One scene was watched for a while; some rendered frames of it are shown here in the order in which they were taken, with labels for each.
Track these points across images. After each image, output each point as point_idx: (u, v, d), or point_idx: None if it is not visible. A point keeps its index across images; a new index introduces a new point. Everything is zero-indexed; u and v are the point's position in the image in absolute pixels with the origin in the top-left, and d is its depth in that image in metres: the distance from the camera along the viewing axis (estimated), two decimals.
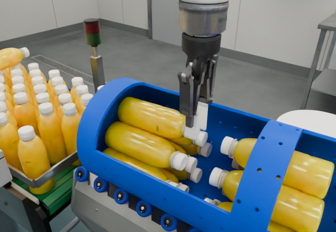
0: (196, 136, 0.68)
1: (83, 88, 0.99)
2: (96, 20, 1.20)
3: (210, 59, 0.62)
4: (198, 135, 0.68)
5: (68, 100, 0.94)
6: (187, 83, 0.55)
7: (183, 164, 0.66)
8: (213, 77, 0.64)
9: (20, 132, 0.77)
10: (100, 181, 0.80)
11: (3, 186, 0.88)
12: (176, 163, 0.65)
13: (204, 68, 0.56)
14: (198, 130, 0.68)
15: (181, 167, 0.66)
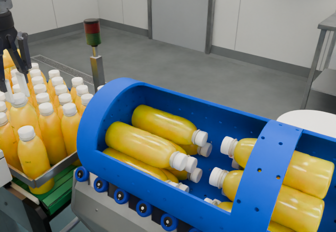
0: (20, 97, 0.80)
1: (83, 88, 0.99)
2: (96, 20, 1.20)
3: (18, 35, 0.75)
4: (23, 96, 0.80)
5: (68, 100, 0.94)
6: None
7: (183, 164, 0.66)
8: (25, 51, 0.77)
9: (20, 132, 0.77)
10: (100, 181, 0.80)
11: (3, 186, 0.88)
12: (176, 163, 0.65)
13: None
14: (21, 94, 0.81)
15: (181, 167, 0.66)
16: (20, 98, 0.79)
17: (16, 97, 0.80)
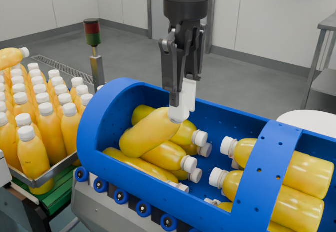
0: (25, 117, 0.83)
1: (83, 88, 0.99)
2: (96, 20, 1.20)
3: None
4: (28, 116, 0.83)
5: (68, 100, 0.94)
6: (169, 51, 0.47)
7: None
8: (201, 50, 0.56)
9: (20, 132, 0.77)
10: (100, 181, 0.80)
11: (3, 186, 0.88)
12: None
13: (189, 35, 0.49)
14: (26, 115, 0.84)
15: None
16: (25, 118, 0.82)
17: (22, 118, 0.83)
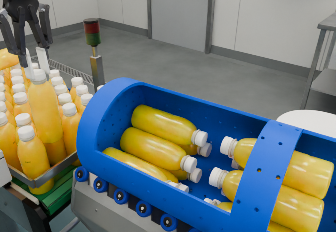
0: (25, 117, 0.83)
1: (83, 88, 0.99)
2: (96, 20, 1.20)
3: (40, 7, 0.71)
4: (28, 116, 0.83)
5: (68, 100, 0.94)
6: (1, 22, 0.64)
7: (37, 72, 0.76)
8: (46, 25, 0.73)
9: (20, 132, 0.77)
10: (100, 181, 0.80)
11: (3, 186, 0.88)
12: None
13: (20, 10, 0.66)
14: (26, 115, 0.84)
15: (35, 73, 0.75)
16: (25, 118, 0.82)
17: (22, 118, 0.83)
